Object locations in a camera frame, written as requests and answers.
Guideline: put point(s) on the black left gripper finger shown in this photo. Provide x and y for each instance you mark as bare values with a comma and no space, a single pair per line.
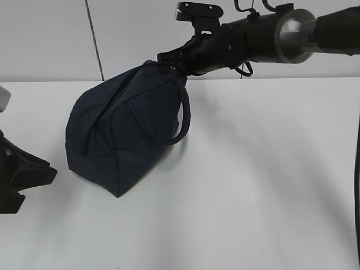
28,171
10,204

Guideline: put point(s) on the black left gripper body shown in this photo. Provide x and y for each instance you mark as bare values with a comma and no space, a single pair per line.
9,164

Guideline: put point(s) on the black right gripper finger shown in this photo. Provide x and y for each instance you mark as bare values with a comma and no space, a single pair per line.
173,58

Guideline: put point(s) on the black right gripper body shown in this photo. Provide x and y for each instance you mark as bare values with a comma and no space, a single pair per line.
225,48

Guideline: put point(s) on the dark navy lunch bag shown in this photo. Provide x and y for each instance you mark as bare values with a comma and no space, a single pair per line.
118,130

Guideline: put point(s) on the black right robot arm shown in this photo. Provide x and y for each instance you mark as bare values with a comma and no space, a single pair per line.
286,36

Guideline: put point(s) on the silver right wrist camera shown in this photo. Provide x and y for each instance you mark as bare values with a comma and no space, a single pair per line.
203,17

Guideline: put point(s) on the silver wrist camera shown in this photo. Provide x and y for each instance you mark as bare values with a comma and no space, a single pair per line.
4,98
203,17

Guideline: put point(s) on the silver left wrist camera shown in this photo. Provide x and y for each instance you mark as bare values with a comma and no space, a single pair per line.
4,98

